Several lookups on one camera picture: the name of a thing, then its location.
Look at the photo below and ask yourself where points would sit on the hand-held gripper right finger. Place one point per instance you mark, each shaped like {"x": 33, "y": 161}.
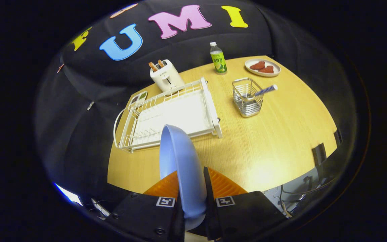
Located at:
{"x": 208, "y": 208}

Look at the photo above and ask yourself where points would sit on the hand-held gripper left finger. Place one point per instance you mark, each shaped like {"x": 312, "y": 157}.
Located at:
{"x": 146, "y": 215}

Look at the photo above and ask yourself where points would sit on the blue plate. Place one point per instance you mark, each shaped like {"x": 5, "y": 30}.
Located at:
{"x": 183, "y": 161}

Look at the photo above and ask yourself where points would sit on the white round dish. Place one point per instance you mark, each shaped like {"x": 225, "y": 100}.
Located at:
{"x": 276, "y": 67}

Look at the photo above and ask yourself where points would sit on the white divided seasoning tray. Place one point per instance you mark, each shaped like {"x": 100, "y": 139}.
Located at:
{"x": 142, "y": 96}

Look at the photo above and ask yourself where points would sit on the silver clothespin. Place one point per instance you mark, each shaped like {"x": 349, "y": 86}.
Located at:
{"x": 90, "y": 106}

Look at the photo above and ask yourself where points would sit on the black rectangular object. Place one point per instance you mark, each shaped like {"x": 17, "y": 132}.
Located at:
{"x": 338, "y": 137}
{"x": 319, "y": 154}

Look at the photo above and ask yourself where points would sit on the white toaster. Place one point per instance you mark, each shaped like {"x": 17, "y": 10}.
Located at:
{"x": 166, "y": 79}

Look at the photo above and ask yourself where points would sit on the green label plastic bottle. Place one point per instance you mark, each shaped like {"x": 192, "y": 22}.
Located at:
{"x": 218, "y": 62}

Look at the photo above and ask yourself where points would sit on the toast bread slice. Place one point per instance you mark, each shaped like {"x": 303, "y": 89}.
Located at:
{"x": 161, "y": 63}
{"x": 153, "y": 66}

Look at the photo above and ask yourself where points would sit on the red meat piece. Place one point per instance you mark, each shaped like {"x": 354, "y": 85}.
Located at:
{"x": 267, "y": 69}
{"x": 257, "y": 65}

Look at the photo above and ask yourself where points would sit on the black backdrop cloth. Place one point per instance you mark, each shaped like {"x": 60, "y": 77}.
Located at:
{"x": 186, "y": 47}

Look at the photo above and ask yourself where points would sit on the reddish clothespin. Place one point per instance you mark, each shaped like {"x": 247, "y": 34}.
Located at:
{"x": 60, "y": 68}

